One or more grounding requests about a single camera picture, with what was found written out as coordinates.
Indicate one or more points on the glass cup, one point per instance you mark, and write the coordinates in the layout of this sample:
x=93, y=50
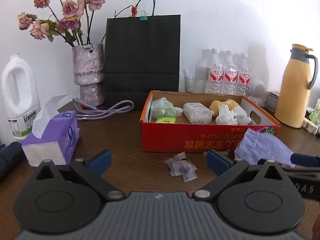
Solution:
x=195, y=85

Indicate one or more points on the yellow and white plush toy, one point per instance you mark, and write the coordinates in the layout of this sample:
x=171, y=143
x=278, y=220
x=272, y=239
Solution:
x=216, y=105

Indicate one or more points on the green spray bottle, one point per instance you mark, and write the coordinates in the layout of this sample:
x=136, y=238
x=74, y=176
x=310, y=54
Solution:
x=315, y=115

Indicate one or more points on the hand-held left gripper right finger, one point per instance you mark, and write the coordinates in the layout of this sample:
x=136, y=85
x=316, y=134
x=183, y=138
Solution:
x=218, y=161

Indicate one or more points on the purple fabric pouch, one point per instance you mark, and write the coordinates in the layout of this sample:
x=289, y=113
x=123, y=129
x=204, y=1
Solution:
x=262, y=145

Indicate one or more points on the white power strip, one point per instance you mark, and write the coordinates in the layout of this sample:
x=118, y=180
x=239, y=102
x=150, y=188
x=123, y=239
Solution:
x=312, y=127

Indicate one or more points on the green binder clip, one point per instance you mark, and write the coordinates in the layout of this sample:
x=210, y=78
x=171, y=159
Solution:
x=143, y=17

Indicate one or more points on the white robot speaker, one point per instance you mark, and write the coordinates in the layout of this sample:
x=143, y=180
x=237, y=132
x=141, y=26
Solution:
x=256, y=90

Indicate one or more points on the purple tissue pack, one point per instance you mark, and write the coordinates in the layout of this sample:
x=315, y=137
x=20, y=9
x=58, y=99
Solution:
x=60, y=135

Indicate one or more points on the dark case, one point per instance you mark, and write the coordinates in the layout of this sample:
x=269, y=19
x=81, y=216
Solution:
x=10, y=160

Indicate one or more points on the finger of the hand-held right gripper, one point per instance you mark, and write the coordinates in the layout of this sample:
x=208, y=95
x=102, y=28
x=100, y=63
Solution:
x=302, y=171
x=305, y=160

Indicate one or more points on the clear water bottle red label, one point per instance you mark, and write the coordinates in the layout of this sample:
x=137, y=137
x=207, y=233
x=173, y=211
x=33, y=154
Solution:
x=214, y=75
x=243, y=77
x=230, y=76

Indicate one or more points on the white tissue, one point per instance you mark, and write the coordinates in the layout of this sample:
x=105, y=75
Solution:
x=225, y=115

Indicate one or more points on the red cardboard box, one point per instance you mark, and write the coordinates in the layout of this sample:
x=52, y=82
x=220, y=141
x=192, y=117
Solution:
x=175, y=135

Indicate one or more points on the small grey box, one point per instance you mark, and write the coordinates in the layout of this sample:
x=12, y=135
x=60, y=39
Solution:
x=272, y=101

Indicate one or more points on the white detergent bottle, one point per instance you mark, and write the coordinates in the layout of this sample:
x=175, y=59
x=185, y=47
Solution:
x=30, y=87

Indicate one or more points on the yellow thermos jug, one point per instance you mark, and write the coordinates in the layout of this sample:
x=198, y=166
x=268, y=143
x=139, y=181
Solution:
x=293, y=92

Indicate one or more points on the red rosebud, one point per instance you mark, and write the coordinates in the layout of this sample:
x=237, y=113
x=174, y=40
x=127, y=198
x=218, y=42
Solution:
x=134, y=11

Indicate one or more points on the dried pink roses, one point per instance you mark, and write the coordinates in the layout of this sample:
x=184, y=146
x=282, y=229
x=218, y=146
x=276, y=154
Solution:
x=70, y=7

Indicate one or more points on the purple textured vase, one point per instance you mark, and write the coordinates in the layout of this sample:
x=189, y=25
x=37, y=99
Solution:
x=87, y=67

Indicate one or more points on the black paper bag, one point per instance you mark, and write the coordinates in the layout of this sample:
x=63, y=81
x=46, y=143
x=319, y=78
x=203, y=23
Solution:
x=142, y=55

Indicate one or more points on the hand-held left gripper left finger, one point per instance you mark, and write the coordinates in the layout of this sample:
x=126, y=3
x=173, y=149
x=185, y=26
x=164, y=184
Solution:
x=101, y=161

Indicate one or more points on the clear candy wrapper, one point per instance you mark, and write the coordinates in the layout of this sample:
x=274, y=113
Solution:
x=186, y=171

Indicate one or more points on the purple candy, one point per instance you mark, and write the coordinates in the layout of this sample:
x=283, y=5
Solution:
x=178, y=158

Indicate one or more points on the green tissue packet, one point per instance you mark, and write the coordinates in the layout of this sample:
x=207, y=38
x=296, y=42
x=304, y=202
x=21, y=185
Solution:
x=165, y=120

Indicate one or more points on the white plastic spoon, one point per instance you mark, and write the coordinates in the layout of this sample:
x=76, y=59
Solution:
x=186, y=73

